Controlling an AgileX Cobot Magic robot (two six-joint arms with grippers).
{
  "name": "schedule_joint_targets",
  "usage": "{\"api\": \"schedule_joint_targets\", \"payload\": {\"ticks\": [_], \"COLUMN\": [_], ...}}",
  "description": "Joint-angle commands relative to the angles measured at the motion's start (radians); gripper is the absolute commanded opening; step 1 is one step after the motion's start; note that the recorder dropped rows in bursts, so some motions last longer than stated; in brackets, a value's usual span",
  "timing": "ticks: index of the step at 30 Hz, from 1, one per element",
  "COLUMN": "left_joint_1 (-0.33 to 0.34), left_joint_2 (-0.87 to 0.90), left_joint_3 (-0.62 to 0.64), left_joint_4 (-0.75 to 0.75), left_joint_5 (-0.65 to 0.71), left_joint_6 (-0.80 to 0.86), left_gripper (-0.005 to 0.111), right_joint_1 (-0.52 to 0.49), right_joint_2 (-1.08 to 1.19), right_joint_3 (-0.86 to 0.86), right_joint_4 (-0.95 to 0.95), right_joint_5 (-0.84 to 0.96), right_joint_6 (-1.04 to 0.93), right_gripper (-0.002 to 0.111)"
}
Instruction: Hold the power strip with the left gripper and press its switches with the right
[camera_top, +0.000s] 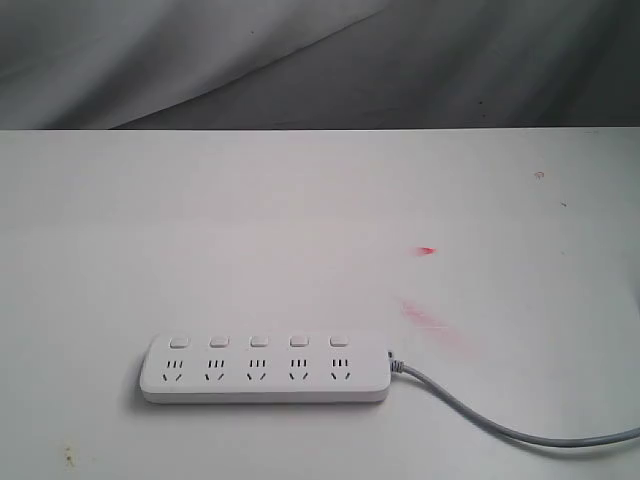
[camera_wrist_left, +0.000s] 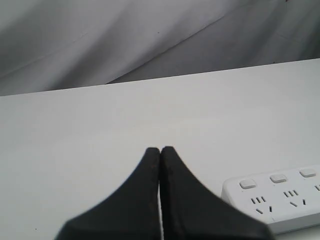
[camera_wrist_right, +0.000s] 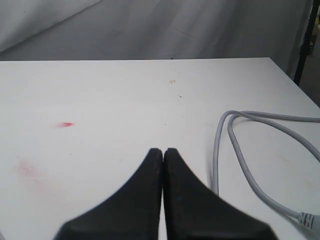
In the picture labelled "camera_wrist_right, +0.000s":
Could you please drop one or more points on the black stand pole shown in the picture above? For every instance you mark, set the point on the black stand pole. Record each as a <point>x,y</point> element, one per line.
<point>305,47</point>

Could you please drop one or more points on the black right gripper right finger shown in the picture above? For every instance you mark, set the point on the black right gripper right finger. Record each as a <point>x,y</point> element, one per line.
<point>194,212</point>

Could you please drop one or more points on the grey backdrop cloth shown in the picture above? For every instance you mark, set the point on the grey backdrop cloth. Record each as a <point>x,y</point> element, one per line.
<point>172,29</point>

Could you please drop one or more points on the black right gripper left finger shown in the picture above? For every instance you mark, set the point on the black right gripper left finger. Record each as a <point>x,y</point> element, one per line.
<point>131,213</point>

